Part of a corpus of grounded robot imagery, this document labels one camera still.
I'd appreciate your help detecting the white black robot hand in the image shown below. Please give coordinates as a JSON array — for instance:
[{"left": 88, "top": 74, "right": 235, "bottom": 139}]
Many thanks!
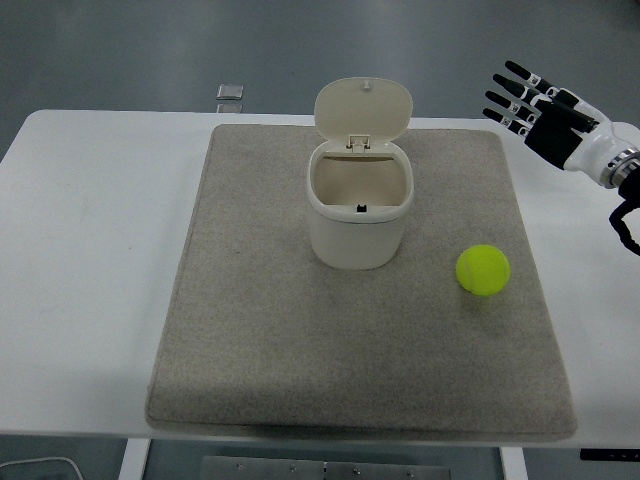
[{"left": 482, "top": 59, "right": 640, "bottom": 174}]

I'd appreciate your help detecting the yellow-green tennis ball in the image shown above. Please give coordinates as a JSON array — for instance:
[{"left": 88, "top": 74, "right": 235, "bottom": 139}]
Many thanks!
[{"left": 455, "top": 243, "right": 512, "bottom": 299}]

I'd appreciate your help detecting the cream lidded plastic bin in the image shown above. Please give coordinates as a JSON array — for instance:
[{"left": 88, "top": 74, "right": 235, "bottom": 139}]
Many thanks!
[{"left": 305, "top": 75, "right": 415, "bottom": 271}]

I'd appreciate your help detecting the black table control panel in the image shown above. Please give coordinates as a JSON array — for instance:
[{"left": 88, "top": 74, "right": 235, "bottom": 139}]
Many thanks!
[{"left": 579, "top": 449, "right": 640, "bottom": 462}]

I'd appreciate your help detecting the white table leg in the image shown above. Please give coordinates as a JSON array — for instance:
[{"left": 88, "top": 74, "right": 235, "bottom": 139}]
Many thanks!
[
  {"left": 118, "top": 438, "right": 152, "bottom": 480},
  {"left": 499, "top": 445, "right": 526, "bottom": 480}
]

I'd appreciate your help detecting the beige fabric mat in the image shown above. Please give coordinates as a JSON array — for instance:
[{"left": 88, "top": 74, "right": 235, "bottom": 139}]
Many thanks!
[{"left": 144, "top": 123, "right": 579, "bottom": 442}]

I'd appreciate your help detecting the grey metal plate with screws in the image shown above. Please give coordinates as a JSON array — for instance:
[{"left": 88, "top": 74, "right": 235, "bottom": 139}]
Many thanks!
[{"left": 199, "top": 454, "right": 454, "bottom": 480}]

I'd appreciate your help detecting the white cable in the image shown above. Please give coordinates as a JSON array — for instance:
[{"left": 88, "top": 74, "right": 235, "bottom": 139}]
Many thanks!
[{"left": 0, "top": 455, "right": 84, "bottom": 480}]

